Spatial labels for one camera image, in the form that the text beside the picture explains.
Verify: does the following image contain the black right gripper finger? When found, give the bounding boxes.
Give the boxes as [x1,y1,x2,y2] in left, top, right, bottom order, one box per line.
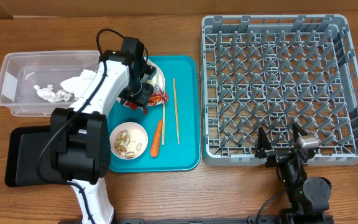
[292,122,308,147]
[256,126,272,152]

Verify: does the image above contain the red snack wrapper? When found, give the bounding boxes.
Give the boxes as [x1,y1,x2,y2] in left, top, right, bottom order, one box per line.
[124,86,168,114]

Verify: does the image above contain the pink bowl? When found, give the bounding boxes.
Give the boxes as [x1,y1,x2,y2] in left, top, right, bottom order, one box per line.
[109,122,148,160]

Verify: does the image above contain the white napkin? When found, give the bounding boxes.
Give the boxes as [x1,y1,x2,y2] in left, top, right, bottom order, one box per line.
[60,69,96,98]

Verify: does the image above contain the aluminium foil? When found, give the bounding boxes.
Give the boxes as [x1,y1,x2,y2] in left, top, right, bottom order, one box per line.
[34,85,72,103]

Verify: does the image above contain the white cup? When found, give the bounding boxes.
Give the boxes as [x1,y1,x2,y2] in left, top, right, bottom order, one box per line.
[147,60,160,87]

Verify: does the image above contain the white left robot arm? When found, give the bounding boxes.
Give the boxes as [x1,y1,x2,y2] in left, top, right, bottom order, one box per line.
[45,37,156,223]

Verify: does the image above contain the grey dishwasher rack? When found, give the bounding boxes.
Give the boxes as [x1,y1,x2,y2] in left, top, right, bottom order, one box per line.
[200,14,358,166]

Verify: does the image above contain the clear plastic waste bin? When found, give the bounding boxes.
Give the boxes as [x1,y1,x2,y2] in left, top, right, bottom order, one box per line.
[0,50,99,117]

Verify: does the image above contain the pink plate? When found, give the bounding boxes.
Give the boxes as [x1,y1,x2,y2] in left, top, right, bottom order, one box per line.
[116,60,167,108]

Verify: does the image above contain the left wooden chopstick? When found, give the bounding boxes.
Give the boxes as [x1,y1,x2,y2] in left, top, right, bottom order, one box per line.
[162,103,166,145]

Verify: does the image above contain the wooden chopstick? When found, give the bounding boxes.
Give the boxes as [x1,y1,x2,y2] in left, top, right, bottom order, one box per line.
[162,103,166,145]
[173,78,180,145]

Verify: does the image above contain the right wooden chopstick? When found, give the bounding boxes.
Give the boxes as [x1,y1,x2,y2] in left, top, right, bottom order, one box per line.
[173,78,180,145]

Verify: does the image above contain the teal serving tray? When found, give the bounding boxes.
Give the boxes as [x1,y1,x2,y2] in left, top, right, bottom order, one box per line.
[108,55,201,172]

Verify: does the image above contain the orange carrot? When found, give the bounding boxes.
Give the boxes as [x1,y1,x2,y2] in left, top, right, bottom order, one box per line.
[150,120,163,158]

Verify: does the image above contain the black plastic tray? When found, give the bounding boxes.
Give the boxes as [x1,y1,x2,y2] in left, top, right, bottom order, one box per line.
[4,126,63,187]

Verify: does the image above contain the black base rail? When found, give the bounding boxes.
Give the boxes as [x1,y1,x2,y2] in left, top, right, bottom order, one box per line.
[116,215,335,224]

